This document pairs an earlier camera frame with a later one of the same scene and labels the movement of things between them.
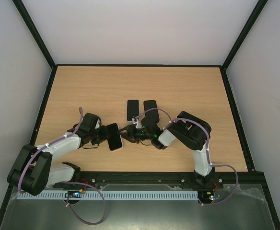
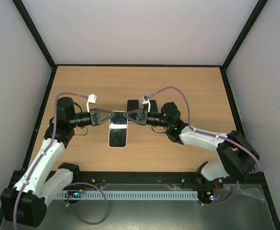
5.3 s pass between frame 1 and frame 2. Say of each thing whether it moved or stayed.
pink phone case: moved
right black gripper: moved
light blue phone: stayed
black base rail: stayed
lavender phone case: stayed
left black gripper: moved
